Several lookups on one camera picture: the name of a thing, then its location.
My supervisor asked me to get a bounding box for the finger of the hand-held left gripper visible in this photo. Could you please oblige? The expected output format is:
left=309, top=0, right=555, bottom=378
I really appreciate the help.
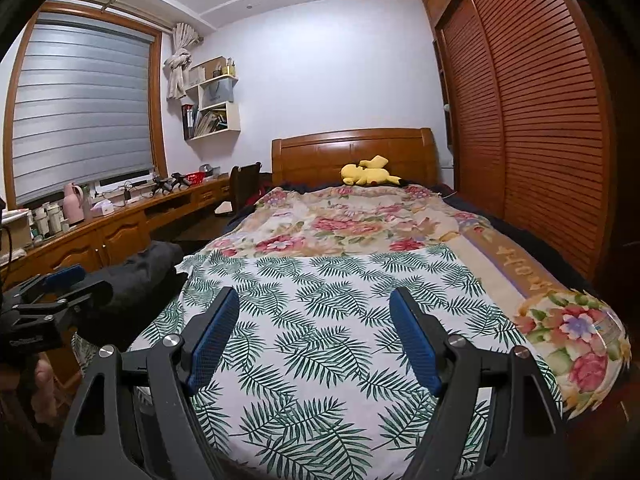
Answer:
left=12, top=279, right=113, bottom=321
left=10, top=264, right=87, bottom=301

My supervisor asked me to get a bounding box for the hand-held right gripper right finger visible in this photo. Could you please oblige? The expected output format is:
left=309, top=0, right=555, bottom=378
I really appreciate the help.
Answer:
left=389, top=287, right=566, bottom=480

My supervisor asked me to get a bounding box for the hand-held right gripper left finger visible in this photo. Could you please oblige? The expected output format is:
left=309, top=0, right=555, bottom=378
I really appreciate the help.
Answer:
left=65, top=286, right=241, bottom=480

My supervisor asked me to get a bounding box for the person's left hand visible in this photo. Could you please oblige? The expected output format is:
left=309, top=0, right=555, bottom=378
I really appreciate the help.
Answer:
left=30, top=360, right=58, bottom=426

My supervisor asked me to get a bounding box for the blue and black pillow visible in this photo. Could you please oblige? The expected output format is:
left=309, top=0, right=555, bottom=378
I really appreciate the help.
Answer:
left=70, top=280, right=186, bottom=356

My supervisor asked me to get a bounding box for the group of white bottles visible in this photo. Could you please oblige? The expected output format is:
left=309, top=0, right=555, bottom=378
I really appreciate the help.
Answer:
left=30, top=201, right=71, bottom=238

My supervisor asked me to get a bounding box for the beige box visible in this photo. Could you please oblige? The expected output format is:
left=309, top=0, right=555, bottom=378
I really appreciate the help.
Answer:
left=0, top=212, right=33, bottom=261

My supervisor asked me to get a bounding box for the wooden desk with cabinets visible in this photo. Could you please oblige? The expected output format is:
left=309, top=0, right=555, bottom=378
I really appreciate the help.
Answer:
left=0, top=172, right=232, bottom=396

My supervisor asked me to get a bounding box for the pink thermos jug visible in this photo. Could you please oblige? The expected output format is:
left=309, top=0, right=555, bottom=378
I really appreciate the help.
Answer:
left=63, top=182, right=87, bottom=226

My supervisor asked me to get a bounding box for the leaf print sheet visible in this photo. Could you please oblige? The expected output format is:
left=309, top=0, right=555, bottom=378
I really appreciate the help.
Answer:
left=72, top=247, right=566, bottom=480

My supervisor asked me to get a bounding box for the floral blanket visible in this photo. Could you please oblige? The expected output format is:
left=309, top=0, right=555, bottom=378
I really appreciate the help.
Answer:
left=202, top=185, right=631, bottom=418

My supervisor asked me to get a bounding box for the dark wooden chair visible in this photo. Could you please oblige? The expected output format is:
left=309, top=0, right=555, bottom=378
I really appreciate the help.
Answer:
left=215, top=161, right=263, bottom=217

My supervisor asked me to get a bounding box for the grey window blind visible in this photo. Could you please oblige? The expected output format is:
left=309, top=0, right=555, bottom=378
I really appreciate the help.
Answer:
left=11, top=12, right=156, bottom=206

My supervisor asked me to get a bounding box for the yellow plush toy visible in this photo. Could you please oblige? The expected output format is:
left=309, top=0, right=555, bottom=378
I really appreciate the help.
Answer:
left=341, top=155, right=402, bottom=187

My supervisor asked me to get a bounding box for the wooden bed headboard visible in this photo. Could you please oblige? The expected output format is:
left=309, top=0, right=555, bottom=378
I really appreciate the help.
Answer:
left=271, top=127, right=440, bottom=188

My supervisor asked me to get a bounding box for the row of books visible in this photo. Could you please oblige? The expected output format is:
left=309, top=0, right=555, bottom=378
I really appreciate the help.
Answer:
left=195, top=109, right=228, bottom=136

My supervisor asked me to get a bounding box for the tied beige curtain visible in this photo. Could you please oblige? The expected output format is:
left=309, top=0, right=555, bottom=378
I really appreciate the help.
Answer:
left=164, top=22, right=202, bottom=101

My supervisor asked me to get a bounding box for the grey paper bag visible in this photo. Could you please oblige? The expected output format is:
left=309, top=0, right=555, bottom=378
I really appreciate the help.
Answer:
left=201, top=79, right=235, bottom=107

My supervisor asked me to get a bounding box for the wooden louvered wardrobe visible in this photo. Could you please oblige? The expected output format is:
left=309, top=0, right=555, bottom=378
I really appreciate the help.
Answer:
left=421, top=0, right=640, bottom=286

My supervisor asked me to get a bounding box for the curtain rod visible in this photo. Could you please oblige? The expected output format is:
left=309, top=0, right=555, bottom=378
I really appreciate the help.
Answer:
left=50, top=0, right=206, bottom=43

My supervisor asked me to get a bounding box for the black charger with cable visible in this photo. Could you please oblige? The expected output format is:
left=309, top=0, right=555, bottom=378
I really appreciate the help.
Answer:
left=117, top=180, right=151, bottom=203

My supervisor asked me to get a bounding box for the wooden window frame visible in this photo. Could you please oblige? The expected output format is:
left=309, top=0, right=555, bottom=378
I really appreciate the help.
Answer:
left=2, top=2, right=168, bottom=211

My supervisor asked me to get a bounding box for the white wall shelf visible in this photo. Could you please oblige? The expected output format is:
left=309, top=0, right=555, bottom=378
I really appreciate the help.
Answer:
left=181, top=56, right=242, bottom=142

